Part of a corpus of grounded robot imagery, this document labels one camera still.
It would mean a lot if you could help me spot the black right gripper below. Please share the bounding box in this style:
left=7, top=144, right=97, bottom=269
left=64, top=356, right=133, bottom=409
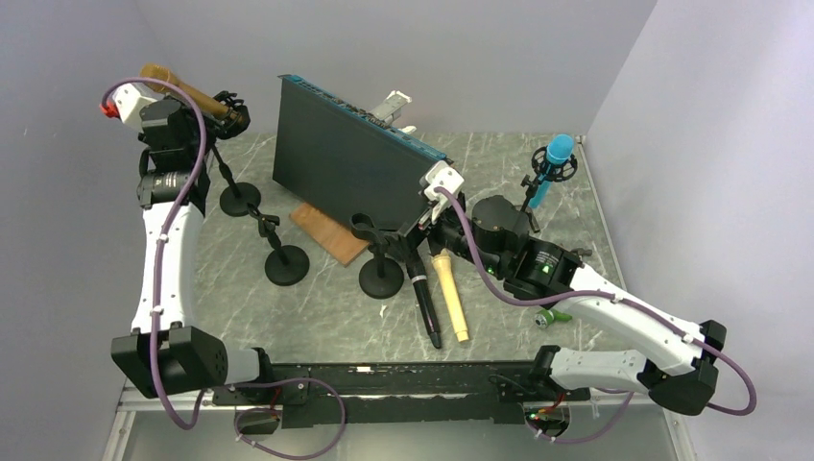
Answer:
left=386, top=193, right=506, bottom=277

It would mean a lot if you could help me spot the black microphone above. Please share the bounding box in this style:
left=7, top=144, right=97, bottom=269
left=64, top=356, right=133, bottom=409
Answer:
left=405, top=250, right=443, bottom=350

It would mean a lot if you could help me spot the black desk stand with clip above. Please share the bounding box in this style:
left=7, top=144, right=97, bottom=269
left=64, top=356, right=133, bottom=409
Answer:
left=350, top=213, right=404, bottom=300

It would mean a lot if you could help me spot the cream beige microphone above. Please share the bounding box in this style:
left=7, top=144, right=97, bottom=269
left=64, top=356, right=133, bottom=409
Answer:
left=432, top=250, right=469, bottom=343

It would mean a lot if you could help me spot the black desk mic stand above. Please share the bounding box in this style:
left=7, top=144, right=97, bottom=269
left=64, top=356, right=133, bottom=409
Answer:
left=247, top=204, right=310, bottom=286

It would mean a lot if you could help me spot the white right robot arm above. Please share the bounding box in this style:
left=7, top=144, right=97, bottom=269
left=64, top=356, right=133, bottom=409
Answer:
left=384, top=195, right=727, bottom=416

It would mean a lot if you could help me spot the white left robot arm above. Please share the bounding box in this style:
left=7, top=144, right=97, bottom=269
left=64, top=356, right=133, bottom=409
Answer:
left=110, top=97, right=276, bottom=403

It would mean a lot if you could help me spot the gold microphone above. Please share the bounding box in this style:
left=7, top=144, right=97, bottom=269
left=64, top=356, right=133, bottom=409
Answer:
left=139, top=62, right=228, bottom=120

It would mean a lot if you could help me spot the black tripod mic stand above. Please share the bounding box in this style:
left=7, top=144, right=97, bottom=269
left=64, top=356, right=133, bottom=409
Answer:
left=520, top=171, right=540, bottom=233

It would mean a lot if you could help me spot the blue microphone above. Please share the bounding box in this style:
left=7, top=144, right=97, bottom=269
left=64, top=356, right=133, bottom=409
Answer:
left=528, top=133, right=578, bottom=209

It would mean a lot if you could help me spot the wooden board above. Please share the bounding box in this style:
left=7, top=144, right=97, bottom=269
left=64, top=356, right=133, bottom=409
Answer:
left=289, top=204, right=368, bottom=267

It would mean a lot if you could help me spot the dark grey server chassis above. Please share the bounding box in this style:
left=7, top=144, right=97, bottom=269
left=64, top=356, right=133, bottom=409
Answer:
left=273, top=75, right=446, bottom=233

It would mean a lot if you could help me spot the green pipe fitting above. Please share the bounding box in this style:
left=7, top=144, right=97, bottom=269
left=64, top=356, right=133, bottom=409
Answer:
left=534, top=308, right=573, bottom=328

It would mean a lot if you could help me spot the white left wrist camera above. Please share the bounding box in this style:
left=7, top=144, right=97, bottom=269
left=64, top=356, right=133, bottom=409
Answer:
left=100, top=83, right=156, bottom=133

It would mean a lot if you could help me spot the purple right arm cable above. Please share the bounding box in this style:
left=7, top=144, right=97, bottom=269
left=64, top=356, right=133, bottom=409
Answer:
left=433, top=185, right=758, bottom=446

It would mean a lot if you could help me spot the black shock mount stand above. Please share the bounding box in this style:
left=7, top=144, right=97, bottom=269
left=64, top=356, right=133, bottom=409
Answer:
left=206, top=90, right=261, bottom=217

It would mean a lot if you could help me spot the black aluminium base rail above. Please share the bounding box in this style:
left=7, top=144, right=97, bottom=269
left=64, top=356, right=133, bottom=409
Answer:
left=117, top=359, right=679, bottom=428

